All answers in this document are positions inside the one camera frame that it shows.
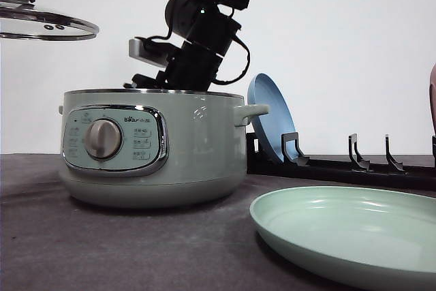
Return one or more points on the black plate rack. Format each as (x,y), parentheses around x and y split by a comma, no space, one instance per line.
(295,164)

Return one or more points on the glass steamer lid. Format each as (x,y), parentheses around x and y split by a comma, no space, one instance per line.
(24,20)

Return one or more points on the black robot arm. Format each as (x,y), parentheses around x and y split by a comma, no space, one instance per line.
(207,28)

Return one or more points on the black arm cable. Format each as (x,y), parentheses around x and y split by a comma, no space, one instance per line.
(246,46)

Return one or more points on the pink plate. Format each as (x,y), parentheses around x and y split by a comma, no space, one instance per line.
(432,94)

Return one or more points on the grey table mat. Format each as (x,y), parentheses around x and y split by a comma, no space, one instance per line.
(51,240)

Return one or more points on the green electric steamer pot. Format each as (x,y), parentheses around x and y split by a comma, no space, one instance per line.
(154,148)

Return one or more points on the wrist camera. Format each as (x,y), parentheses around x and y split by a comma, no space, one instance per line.
(149,51)

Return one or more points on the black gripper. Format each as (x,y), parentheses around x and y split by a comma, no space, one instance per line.
(192,69)

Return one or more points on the green plate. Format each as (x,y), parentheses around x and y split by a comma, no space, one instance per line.
(382,239)

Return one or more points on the blue plate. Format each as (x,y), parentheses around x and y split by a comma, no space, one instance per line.
(279,119)

